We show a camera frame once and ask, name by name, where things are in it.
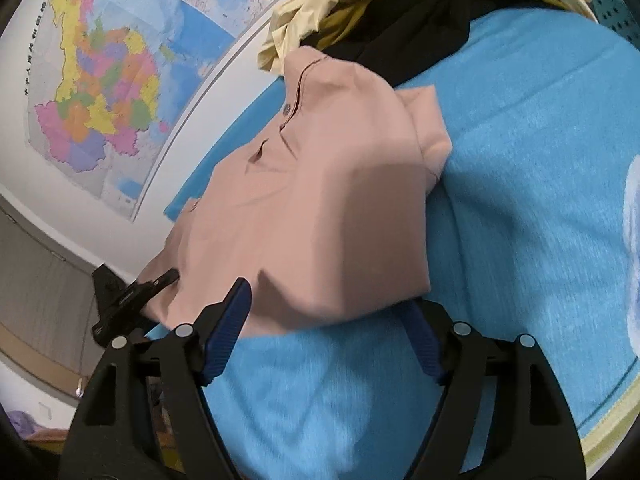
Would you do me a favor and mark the pink shirt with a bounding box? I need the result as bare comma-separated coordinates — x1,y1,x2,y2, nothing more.
135,45,454,339

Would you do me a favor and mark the black garment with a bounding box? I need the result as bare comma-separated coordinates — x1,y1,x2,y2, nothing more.
327,0,552,89

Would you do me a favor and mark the teal perforated plastic basket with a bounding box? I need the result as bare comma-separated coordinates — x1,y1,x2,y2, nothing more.
590,0,640,47

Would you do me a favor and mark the grey wardrobe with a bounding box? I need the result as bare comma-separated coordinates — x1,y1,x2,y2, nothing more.
0,194,112,377

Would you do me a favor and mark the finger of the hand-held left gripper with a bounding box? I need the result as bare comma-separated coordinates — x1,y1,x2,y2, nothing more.
120,268,180,307

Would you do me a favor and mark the mustard garment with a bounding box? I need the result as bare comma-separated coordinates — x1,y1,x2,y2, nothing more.
304,0,576,52

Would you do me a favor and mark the cream shirt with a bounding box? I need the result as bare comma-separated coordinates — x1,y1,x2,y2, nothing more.
257,0,599,82

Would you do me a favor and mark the purple cloth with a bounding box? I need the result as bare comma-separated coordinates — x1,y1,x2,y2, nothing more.
4,409,47,437

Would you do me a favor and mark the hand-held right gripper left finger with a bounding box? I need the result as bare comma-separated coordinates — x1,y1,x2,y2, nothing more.
59,277,253,480

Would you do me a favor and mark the colourful wall map poster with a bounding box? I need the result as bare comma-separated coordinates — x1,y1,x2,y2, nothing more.
22,0,302,224

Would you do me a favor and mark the blue floral bed sheet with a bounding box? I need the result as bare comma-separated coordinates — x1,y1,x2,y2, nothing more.
161,6,640,480

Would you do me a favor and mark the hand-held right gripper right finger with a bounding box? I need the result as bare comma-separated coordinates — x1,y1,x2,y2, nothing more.
400,300,587,480

